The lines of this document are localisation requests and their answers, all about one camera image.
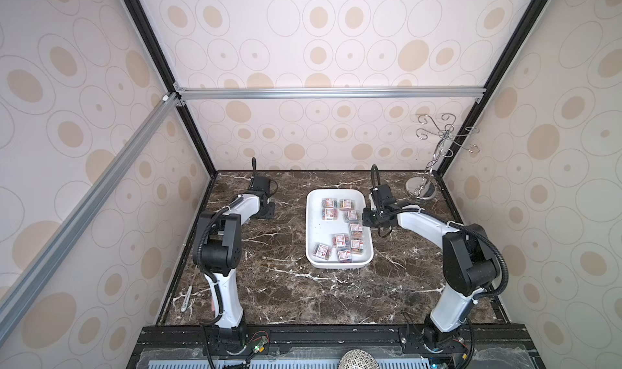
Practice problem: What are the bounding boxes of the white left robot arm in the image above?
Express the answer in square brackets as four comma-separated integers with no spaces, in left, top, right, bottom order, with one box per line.
[193,174,278,329]

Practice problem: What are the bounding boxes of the black corner frame post right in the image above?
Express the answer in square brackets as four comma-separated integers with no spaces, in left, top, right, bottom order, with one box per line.
[435,0,550,179]

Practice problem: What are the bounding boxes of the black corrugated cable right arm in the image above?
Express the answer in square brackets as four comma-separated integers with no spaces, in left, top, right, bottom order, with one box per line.
[407,205,510,301]

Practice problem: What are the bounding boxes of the silver wire hook stand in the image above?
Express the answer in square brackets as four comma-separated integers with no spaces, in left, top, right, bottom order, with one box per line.
[406,113,480,201]

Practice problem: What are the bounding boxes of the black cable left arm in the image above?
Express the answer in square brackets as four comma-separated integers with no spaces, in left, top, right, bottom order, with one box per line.
[193,193,244,321]

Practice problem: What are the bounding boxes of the black corner frame post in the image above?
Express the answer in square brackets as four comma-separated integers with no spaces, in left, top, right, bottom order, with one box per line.
[435,0,550,179]
[122,0,218,177]

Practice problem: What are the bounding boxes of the metal mesh ball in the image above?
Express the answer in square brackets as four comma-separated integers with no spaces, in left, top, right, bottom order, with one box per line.
[338,349,380,369]

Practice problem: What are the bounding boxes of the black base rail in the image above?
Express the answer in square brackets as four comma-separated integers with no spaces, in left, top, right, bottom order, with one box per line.
[127,324,544,368]

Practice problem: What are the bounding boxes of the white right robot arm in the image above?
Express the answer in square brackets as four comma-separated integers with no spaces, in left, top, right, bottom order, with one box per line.
[363,184,510,334]

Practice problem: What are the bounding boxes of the paper clip box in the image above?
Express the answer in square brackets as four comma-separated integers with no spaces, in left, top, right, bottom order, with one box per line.
[322,198,338,209]
[312,244,332,260]
[339,199,356,210]
[350,239,364,255]
[343,210,360,223]
[322,208,339,221]
[336,249,353,263]
[348,223,364,239]
[332,233,349,249]

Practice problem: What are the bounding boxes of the horizontal aluminium rail back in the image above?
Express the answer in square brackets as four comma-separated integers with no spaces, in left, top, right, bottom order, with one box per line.
[178,86,486,101]

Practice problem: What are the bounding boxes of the diagonal aluminium rail left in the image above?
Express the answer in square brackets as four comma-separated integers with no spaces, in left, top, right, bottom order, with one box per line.
[1,92,181,343]

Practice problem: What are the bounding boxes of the black corner frame post left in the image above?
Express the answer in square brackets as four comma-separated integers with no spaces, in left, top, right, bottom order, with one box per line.
[122,0,218,177]

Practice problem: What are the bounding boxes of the white plastic storage tray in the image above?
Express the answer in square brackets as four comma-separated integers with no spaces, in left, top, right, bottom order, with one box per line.
[305,189,374,270]

